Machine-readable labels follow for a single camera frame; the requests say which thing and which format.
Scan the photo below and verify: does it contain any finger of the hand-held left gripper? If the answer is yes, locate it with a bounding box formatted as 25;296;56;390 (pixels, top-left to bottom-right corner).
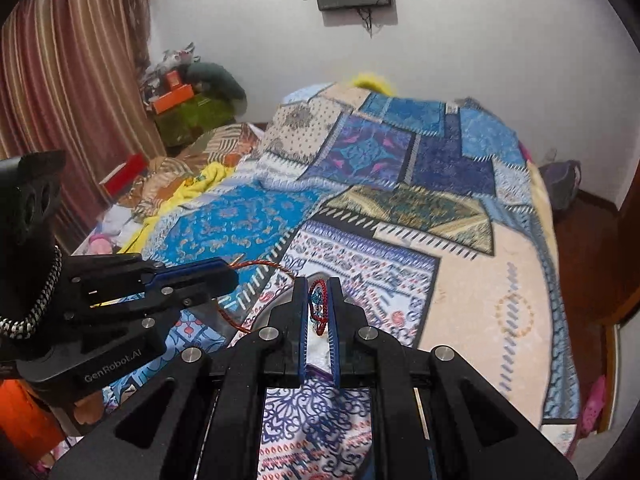
67;254;237;306
65;280;238;331

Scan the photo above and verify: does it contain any pink toy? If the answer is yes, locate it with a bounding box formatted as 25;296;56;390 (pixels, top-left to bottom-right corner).
87;234;116;256

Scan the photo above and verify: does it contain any red box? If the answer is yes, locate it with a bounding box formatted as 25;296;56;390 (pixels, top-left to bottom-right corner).
97;154;150;196

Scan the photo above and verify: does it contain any green cloth-covered table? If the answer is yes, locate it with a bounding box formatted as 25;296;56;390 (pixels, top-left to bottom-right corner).
152;95;236;148

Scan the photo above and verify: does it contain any red cord bracelet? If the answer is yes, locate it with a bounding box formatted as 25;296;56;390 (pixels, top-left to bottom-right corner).
217;260;329;337

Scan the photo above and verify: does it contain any yellow fluffy object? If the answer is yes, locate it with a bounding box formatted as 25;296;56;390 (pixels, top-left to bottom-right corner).
350;72;396;93

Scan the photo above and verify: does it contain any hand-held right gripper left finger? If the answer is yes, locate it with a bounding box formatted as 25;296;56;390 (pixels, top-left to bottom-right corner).
50;276;310;480

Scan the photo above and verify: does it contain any flat orange box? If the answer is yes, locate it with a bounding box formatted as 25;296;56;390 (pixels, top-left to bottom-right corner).
151;85;196;116

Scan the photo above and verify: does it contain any purple heart-shaped jewelry box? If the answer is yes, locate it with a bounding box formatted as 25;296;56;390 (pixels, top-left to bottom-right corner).
247;272;351;378

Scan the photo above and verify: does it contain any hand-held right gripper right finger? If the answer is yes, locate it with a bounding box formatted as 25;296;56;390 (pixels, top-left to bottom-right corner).
327;277;576;480

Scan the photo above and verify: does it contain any pile of printed bags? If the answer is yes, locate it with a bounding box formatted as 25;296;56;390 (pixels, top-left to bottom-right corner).
140;42;196;96

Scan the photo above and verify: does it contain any dark green cloth bundle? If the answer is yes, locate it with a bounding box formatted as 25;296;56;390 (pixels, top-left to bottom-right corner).
185;61;248;113

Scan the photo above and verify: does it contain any striped brown curtain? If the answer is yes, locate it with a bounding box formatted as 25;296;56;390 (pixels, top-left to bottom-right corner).
0;0;168;256

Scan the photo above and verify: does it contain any orange cloth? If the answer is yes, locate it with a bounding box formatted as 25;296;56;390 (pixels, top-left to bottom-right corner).
0;380;66;463

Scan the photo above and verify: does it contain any blue patchwork blanket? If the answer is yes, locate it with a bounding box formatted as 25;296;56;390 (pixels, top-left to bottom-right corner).
102;82;583;480

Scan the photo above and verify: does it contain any grey bag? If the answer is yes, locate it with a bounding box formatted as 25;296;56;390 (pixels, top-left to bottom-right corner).
537;160;583;213

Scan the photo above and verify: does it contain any yellow blanket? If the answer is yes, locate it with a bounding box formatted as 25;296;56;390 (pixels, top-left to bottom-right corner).
120;160;236;256

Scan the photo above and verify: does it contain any brown striped quilt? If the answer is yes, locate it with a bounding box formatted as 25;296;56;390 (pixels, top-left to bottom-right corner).
117;122;266;211

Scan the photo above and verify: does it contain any black cable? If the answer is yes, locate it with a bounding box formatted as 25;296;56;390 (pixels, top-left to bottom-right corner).
357;5;381;38

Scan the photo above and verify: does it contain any black white braided strap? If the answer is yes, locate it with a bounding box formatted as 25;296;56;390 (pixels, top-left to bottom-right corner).
0;245;63;341

